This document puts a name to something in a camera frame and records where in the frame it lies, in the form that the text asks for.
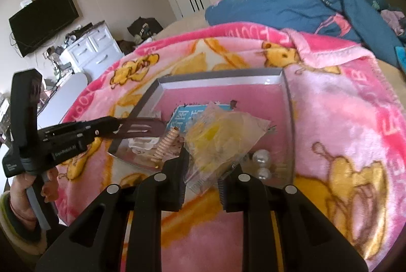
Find clear bag yellow hair ties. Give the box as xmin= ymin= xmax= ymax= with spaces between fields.
xmin=184 ymin=102 xmax=270 ymax=196

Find lilac cloth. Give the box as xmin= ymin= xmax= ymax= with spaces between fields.
xmin=381 ymin=9 xmax=406 ymax=35

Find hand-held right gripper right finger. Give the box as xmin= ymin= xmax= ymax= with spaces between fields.
xmin=217 ymin=165 xmax=370 ymax=272

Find grey box pink inside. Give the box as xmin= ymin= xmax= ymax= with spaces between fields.
xmin=108 ymin=67 xmax=297 ymax=187

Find black flat television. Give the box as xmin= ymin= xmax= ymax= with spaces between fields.
xmin=9 ymin=0 xmax=80 ymax=58

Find blue printed card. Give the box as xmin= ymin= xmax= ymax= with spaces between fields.
xmin=170 ymin=104 xmax=235 ymax=130

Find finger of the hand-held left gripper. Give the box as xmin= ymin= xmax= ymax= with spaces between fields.
xmin=82 ymin=116 xmax=124 ymax=138

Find dark brown bag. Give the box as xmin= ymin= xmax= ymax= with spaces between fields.
xmin=117 ymin=39 xmax=134 ymax=53

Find black bag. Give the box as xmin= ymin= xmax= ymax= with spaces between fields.
xmin=127 ymin=17 xmax=164 ymax=38

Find white dresser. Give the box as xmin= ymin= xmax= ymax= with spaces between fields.
xmin=60 ymin=23 xmax=124 ymax=73

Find person's left forearm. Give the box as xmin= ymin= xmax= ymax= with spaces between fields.
xmin=0 ymin=191 xmax=67 ymax=260

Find pink spiral hair tie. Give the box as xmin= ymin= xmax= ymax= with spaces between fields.
xmin=149 ymin=128 xmax=181 ymax=169

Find blue floral duvet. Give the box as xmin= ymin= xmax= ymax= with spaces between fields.
xmin=205 ymin=0 xmax=406 ymax=70

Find person's left hand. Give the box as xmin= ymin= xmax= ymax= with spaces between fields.
xmin=9 ymin=170 xmax=60 ymax=222

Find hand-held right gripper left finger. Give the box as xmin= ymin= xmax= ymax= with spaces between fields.
xmin=35 ymin=148 xmax=191 ymax=272

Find pink printed bear blanket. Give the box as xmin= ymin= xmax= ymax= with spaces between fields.
xmin=60 ymin=23 xmax=406 ymax=272

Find beige bed sheet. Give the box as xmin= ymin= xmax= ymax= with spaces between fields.
xmin=157 ymin=14 xmax=223 ymax=41

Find cream hair clips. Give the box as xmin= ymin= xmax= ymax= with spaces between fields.
xmin=128 ymin=136 xmax=159 ymax=154

